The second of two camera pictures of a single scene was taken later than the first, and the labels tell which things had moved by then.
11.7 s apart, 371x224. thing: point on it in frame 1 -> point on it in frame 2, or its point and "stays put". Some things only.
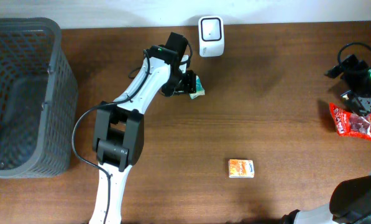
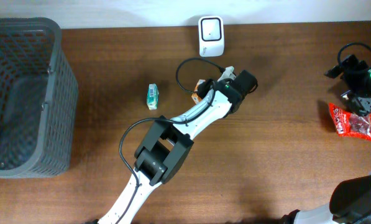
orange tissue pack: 241,168 -> 197,99
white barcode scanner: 211,36 stays put
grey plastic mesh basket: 32,99 stays put
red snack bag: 349,124 stays put
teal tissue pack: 200,89 -> 152,96
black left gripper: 188,83 -> 206,88
